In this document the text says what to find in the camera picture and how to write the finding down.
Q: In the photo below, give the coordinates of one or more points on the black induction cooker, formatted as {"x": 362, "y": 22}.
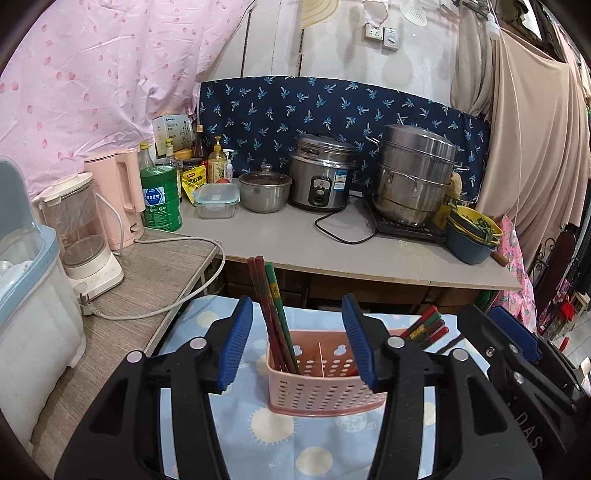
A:
{"x": 406, "y": 230}

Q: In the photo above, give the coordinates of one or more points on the white wall socket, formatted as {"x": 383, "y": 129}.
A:
{"x": 373, "y": 32}

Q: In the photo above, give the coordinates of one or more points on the pink floral cloth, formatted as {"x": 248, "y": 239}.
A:
{"x": 515, "y": 277}

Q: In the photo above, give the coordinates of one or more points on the pink dotted curtain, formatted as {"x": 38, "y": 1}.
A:
{"x": 101, "y": 78}

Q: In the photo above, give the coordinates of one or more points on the dark metal chair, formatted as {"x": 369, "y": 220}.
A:
{"x": 556, "y": 272}

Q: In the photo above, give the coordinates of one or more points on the white plastic strainer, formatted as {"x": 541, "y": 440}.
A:
{"x": 413, "y": 11}

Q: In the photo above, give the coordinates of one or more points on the wood grain side counter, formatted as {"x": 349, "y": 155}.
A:
{"x": 147, "y": 277}

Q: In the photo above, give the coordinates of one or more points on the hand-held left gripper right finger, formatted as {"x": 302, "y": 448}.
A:
{"x": 362, "y": 346}

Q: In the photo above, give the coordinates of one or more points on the red chopstick gold band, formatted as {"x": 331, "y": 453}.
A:
{"x": 429, "y": 324}

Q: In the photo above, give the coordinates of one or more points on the clear bottle yellow cap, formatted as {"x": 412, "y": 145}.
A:
{"x": 145, "y": 159}

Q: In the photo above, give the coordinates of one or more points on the green bottle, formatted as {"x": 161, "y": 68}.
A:
{"x": 161, "y": 198}

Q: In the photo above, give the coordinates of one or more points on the stack of blue bowls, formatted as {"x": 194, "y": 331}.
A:
{"x": 471, "y": 240}

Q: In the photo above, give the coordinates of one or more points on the green chopstick gold band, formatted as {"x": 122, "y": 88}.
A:
{"x": 275, "y": 295}

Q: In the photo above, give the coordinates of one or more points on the brown chopstick gold band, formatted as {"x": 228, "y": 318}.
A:
{"x": 273, "y": 318}

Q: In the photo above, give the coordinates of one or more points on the pink electric kettle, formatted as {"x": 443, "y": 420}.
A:
{"x": 117, "y": 194}

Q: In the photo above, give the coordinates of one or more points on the red chopstick dark band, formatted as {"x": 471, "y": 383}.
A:
{"x": 436, "y": 335}

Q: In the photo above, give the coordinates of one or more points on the beige curtain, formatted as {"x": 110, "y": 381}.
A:
{"x": 531, "y": 138}

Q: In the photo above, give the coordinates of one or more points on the small steel pot glass lid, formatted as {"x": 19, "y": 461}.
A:
{"x": 265, "y": 191}

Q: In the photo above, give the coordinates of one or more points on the dark sauce bottle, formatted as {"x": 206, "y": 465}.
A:
{"x": 199, "y": 143}

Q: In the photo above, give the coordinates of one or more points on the white plastic storage box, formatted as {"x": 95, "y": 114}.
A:
{"x": 32, "y": 323}

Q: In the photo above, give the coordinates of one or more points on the navy palm print cloth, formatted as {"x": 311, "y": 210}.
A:
{"x": 286, "y": 110}

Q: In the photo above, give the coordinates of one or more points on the glass container blue lid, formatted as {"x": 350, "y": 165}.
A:
{"x": 216, "y": 201}

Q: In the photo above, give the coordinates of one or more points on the blue planet print tablecloth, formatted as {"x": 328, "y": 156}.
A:
{"x": 286, "y": 443}

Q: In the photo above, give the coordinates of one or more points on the steel rice cooker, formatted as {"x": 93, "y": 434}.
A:
{"x": 321, "y": 173}

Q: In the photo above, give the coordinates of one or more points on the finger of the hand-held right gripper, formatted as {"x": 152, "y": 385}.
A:
{"x": 515, "y": 330}
{"x": 503, "y": 360}

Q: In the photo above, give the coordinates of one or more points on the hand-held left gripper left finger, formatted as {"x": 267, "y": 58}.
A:
{"x": 233, "y": 346}

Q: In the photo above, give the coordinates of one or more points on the yellow snack packet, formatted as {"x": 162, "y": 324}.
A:
{"x": 193, "y": 187}

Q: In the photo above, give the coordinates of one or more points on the white carton box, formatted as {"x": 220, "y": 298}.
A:
{"x": 173, "y": 134}

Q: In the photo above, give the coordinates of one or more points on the pink perforated utensil basket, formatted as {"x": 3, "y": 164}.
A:
{"x": 323, "y": 383}

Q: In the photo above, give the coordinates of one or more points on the soap pump bottle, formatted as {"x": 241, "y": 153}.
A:
{"x": 217, "y": 164}

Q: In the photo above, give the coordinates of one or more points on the white wall switch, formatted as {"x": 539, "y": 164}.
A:
{"x": 391, "y": 38}

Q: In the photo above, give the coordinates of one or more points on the stacked steel steamer pot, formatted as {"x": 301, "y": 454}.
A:
{"x": 413, "y": 175}

